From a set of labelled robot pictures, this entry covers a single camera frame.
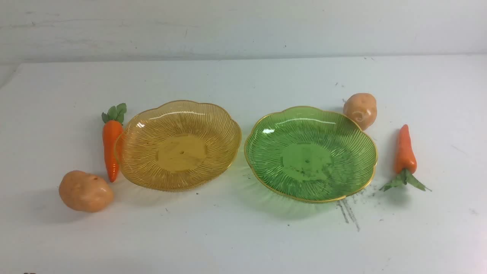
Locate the brown toy potato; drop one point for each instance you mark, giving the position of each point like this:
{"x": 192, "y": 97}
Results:
{"x": 361, "y": 108}
{"x": 85, "y": 192}

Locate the green ribbed plastic plate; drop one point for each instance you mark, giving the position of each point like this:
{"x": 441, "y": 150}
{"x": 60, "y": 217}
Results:
{"x": 311, "y": 155}

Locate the orange toy carrot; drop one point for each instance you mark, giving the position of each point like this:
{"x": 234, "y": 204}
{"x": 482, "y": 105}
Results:
{"x": 112, "y": 129}
{"x": 405, "y": 163}

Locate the yellow ribbed plastic plate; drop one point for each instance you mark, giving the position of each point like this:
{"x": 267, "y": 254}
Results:
{"x": 177, "y": 146}

